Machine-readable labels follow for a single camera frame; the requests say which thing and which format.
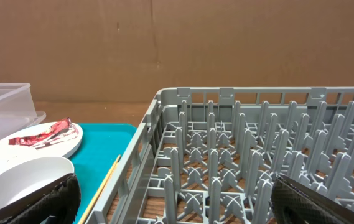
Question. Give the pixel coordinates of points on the teal plastic tray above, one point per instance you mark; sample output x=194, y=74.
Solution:
x=92, y=155

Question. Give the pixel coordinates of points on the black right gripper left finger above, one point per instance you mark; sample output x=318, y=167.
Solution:
x=54, y=203

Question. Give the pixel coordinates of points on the grey-green bowl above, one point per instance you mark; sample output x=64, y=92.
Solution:
x=25, y=178

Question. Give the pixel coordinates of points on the clear plastic bin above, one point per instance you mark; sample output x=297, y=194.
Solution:
x=17, y=110

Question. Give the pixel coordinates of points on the white round plate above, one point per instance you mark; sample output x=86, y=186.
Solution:
x=11, y=156

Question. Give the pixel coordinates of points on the red snack wrapper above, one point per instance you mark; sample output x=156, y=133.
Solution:
x=61, y=131

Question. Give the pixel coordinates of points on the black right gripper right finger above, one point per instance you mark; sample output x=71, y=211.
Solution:
x=292, y=202

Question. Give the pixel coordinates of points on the grey dishwasher rack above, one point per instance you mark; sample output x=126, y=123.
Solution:
x=210, y=155

